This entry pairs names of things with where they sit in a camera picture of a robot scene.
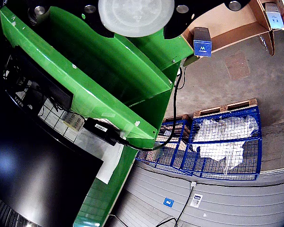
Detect white wall notice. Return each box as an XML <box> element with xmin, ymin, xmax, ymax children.
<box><xmin>190</xmin><ymin>193</ymin><xmax>204</xmax><ymax>208</ymax></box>

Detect wooden pallet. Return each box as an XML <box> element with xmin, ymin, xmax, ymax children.
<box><xmin>163</xmin><ymin>114</ymin><xmax>190</xmax><ymax>122</ymax></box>
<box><xmin>193</xmin><ymin>98</ymin><xmax>258</xmax><ymax>119</ymax></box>

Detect cardboard box with green flap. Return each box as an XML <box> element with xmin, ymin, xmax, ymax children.
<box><xmin>181</xmin><ymin>0</ymin><xmax>276</xmax><ymax>60</ymax></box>

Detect white plastic film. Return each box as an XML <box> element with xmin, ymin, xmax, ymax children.
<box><xmin>193</xmin><ymin>115</ymin><xmax>258</xmax><ymax>173</ymax></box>

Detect black wall cable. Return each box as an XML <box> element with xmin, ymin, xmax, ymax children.
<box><xmin>156</xmin><ymin>184</ymin><xmax>195</xmax><ymax>227</ymax></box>

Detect dark blue carton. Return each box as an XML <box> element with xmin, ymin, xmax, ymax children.
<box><xmin>193</xmin><ymin>26</ymin><xmax>213</xmax><ymax>58</ymax></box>

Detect white grid sheet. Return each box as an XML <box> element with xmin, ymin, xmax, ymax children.
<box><xmin>37</xmin><ymin>96</ymin><xmax>86</xmax><ymax>143</ymax></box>

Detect blue wire mesh crate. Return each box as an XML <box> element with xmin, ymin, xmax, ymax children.
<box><xmin>136</xmin><ymin>119</ymin><xmax>193</xmax><ymax>176</ymax></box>
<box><xmin>188</xmin><ymin>105</ymin><xmax>263</xmax><ymax>182</ymax></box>

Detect carton with lavender lid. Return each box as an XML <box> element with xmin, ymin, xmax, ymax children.
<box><xmin>265</xmin><ymin>2</ymin><xmax>284</xmax><ymax>31</ymax></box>

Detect blue wall sticker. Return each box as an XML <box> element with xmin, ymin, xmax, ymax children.
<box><xmin>163</xmin><ymin>197</ymin><xmax>175</xmax><ymax>208</ymax></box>

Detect thick black power cable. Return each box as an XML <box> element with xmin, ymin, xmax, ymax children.
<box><xmin>125</xmin><ymin>67</ymin><xmax>183</xmax><ymax>152</ymax></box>

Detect black power adapter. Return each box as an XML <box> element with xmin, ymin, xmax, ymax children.
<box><xmin>83</xmin><ymin>117</ymin><xmax>127</xmax><ymax>146</ymax></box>

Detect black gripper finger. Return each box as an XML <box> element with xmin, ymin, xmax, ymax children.
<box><xmin>164</xmin><ymin>0</ymin><xmax>251</xmax><ymax>40</ymax></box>
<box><xmin>26</xmin><ymin>0</ymin><xmax>116</xmax><ymax>39</ymax></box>

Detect translucent white suction cup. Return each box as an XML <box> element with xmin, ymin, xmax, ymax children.
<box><xmin>98</xmin><ymin>0</ymin><xmax>175</xmax><ymax>38</ymax></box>

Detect green metal shelf unit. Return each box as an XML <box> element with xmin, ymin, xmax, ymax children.
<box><xmin>0</xmin><ymin>6</ymin><xmax>187</xmax><ymax>227</ymax></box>

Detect black monitor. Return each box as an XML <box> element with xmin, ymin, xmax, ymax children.
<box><xmin>4</xmin><ymin>44</ymin><xmax>74</xmax><ymax>111</ymax></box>

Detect large black screen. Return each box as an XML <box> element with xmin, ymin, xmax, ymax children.
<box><xmin>0</xmin><ymin>106</ymin><xmax>104</xmax><ymax>227</ymax></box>

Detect white paper sheet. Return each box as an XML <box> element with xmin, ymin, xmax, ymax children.
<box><xmin>96</xmin><ymin>141</ymin><xmax>125</xmax><ymax>185</ymax></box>

